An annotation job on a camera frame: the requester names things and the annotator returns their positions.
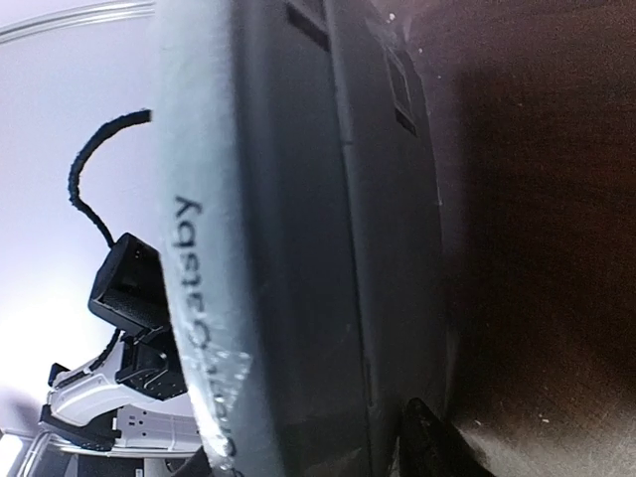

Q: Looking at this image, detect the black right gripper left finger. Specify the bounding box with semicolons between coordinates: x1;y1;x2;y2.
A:
172;447;214;477

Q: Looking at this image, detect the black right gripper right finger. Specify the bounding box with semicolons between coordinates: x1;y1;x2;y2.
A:
398;397;493;477

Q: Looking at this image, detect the pale green paperback book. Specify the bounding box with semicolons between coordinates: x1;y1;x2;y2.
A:
152;1;448;476

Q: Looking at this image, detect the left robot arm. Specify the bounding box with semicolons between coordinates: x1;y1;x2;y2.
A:
40;234;201;455

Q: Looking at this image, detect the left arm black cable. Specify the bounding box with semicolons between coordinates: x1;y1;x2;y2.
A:
67;107;153;247

